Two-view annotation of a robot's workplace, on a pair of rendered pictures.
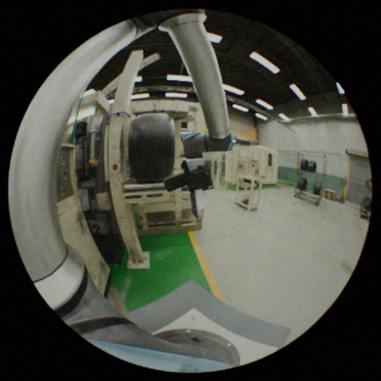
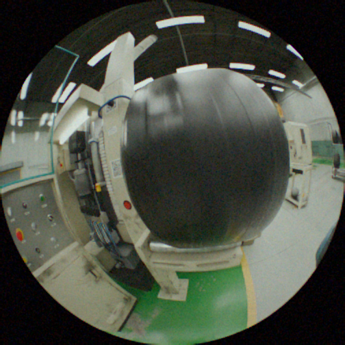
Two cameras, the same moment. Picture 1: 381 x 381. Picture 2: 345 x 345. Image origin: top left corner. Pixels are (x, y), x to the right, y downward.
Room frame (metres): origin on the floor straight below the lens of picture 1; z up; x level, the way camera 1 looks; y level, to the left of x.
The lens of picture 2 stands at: (0.52, 0.23, 1.20)
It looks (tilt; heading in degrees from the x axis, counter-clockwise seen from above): 7 degrees down; 29
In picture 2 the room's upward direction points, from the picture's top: 11 degrees counter-clockwise
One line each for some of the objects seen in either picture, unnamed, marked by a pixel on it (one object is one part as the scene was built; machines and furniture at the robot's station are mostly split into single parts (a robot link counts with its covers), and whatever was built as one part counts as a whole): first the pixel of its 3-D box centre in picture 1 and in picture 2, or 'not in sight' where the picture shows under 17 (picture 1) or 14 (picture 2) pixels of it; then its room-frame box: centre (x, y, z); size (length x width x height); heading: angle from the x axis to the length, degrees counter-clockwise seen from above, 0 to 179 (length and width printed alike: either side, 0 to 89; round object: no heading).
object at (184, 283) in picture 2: (138, 258); (173, 288); (0.81, 0.61, 0.02); 0.27 x 0.27 x 0.04; 16
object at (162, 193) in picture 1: (146, 194); (194, 256); (0.76, 0.34, 0.84); 0.36 x 0.09 x 0.06; 106
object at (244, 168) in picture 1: (247, 175); (287, 159); (4.64, -2.64, 0.62); 0.91 x 0.58 x 1.25; 103
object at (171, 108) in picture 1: (161, 110); not in sight; (1.21, 0.33, 1.71); 0.61 x 0.25 x 0.15; 106
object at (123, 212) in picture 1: (117, 144); (125, 160); (0.80, 0.61, 1.25); 0.13 x 0.13 x 2.50; 16
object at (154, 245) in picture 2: (145, 186); (194, 246); (0.76, 0.33, 0.90); 0.35 x 0.05 x 0.05; 106
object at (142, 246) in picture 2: (128, 184); (158, 224); (0.85, 0.55, 0.90); 0.40 x 0.03 x 0.10; 16
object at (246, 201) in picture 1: (248, 192); (297, 184); (2.46, -1.46, 0.40); 0.60 x 0.35 x 0.80; 13
